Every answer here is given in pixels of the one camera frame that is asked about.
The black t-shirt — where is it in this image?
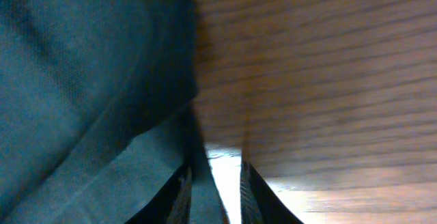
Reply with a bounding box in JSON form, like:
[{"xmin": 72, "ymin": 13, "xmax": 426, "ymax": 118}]
[{"xmin": 1, "ymin": 0, "xmax": 226, "ymax": 223}]

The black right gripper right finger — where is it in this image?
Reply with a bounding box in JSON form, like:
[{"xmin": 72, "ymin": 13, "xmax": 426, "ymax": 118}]
[{"xmin": 240, "ymin": 161, "xmax": 303, "ymax": 224}]

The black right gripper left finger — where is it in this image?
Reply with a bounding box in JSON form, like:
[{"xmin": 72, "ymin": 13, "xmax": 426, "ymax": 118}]
[{"xmin": 125, "ymin": 165, "xmax": 192, "ymax": 224}]

